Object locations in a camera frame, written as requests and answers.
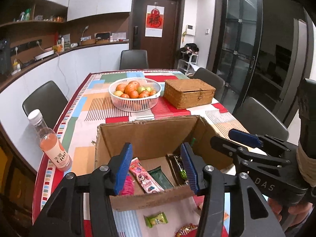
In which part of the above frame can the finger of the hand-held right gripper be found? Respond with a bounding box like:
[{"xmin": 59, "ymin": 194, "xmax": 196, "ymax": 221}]
[
  {"xmin": 211, "ymin": 136, "xmax": 292, "ymax": 169},
  {"xmin": 228, "ymin": 129, "xmax": 292, "ymax": 157}
]

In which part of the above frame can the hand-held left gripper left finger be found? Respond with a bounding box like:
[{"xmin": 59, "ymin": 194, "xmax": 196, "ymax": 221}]
[{"xmin": 30, "ymin": 143, "xmax": 133, "ymax": 237}]

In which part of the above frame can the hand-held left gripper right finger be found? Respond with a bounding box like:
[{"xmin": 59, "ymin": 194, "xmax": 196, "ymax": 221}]
[{"xmin": 180, "ymin": 143, "xmax": 285, "ymax": 237}]

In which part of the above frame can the magenta snack packet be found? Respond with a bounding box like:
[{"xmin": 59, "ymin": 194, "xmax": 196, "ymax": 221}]
[{"xmin": 121, "ymin": 174, "xmax": 135, "ymax": 196}]

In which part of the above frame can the dark biscuit packet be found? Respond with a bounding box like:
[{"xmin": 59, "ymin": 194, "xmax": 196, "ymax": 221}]
[{"xmin": 166, "ymin": 154, "xmax": 185, "ymax": 176}]

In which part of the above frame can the pink white long snack packet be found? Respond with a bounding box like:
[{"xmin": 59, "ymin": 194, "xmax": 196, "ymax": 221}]
[{"xmin": 129, "ymin": 158, "xmax": 165, "ymax": 194}]

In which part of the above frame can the dark green snack packet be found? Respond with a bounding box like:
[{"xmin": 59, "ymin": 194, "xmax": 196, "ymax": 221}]
[{"xmin": 148, "ymin": 166, "xmax": 174, "ymax": 190}]

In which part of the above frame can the brown cardboard box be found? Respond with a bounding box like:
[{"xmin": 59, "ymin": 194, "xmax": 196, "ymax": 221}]
[{"xmin": 94, "ymin": 115, "xmax": 241, "ymax": 212}]

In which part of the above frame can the shiny twist-wrapped candy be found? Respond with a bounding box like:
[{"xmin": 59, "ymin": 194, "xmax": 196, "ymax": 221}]
[{"xmin": 175, "ymin": 223, "xmax": 198, "ymax": 236}]

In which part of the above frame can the small green snack packet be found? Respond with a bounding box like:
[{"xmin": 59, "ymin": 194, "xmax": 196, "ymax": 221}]
[{"xmin": 144, "ymin": 212, "xmax": 168, "ymax": 228}]

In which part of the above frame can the person's right forearm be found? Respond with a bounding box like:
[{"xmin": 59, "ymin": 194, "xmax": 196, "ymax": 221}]
[{"xmin": 296, "ymin": 78, "xmax": 316, "ymax": 188}]

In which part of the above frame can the person's right hand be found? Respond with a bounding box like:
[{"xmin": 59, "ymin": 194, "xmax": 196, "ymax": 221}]
[{"xmin": 268, "ymin": 197, "xmax": 313, "ymax": 230}]

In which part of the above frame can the dark leather dining chair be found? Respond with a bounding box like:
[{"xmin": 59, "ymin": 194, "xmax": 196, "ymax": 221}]
[
  {"xmin": 22, "ymin": 81, "xmax": 69, "ymax": 129},
  {"xmin": 233, "ymin": 97, "xmax": 289, "ymax": 141},
  {"xmin": 119, "ymin": 50, "xmax": 149, "ymax": 71},
  {"xmin": 191, "ymin": 67, "xmax": 226, "ymax": 102}
]

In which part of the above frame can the woven lidded basket box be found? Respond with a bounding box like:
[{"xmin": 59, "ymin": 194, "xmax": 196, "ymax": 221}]
[{"xmin": 163, "ymin": 78, "xmax": 216, "ymax": 109}]

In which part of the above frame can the white plastic fruit basket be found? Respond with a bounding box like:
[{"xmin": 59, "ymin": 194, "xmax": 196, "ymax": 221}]
[{"xmin": 109, "ymin": 78, "xmax": 163, "ymax": 112}]

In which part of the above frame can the pink drink bottle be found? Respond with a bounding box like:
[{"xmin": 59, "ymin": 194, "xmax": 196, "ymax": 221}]
[{"xmin": 28, "ymin": 109, "xmax": 73, "ymax": 172}]

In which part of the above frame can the pile of red green fruit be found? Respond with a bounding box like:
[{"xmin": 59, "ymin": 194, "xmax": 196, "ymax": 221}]
[{"xmin": 112, "ymin": 80, "xmax": 157, "ymax": 99}]

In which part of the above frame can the white storage rack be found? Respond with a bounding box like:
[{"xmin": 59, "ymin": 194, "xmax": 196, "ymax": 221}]
[{"xmin": 181, "ymin": 51, "xmax": 199, "ymax": 76}]

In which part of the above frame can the black framed glass door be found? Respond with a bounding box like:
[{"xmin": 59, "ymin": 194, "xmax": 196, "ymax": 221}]
[{"xmin": 206, "ymin": 0, "xmax": 263, "ymax": 111}]

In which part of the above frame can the dark bag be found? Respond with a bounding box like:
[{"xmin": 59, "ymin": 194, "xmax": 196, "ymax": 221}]
[{"xmin": 179, "ymin": 43, "xmax": 199, "ymax": 55}]

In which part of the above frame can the dark display cabinet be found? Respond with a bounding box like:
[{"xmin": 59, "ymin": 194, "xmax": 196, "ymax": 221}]
[{"xmin": 0, "ymin": 128, "xmax": 36, "ymax": 230}]

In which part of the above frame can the curved white counter cabinet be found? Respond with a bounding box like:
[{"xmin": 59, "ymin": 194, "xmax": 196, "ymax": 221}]
[{"xmin": 0, "ymin": 42, "xmax": 129, "ymax": 134}]

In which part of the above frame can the white desk lamp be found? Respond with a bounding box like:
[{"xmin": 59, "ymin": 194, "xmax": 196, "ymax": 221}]
[{"xmin": 80, "ymin": 25, "xmax": 90, "ymax": 41}]

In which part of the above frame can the dark brown door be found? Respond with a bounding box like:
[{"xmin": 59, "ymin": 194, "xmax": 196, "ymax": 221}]
[{"xmin": 131, "ymin": 0, "xmax": 186, "ymax": 70}]

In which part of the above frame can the black water dispenser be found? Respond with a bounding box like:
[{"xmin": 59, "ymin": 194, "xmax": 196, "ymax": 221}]
[{"xmin": 0, "ymin": 38, "xmax": 11, "ymax": 76}]

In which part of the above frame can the white power cable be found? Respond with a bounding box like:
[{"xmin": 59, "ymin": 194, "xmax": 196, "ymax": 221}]
[{"xmin": 55, "ymin": 52, "xmax": 70, "ymax": 97}]

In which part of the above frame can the red white wall calendar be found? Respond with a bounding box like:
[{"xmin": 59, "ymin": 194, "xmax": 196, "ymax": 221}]
[{"xmin": 145, "ymin": 2, "xmax": 165, "ymax": 38}]

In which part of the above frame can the black wall outlet strip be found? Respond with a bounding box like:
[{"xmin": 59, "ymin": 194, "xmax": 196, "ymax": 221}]
[{"xmin": 10, "ymin": 39, "xmax": 42, "ymax": 53}]

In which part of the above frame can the wooden wall shelf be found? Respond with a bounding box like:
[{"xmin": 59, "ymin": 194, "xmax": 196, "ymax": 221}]
[{"xmin": 0, "ymin": 1, "xmax": 68, "ymax": 30}]

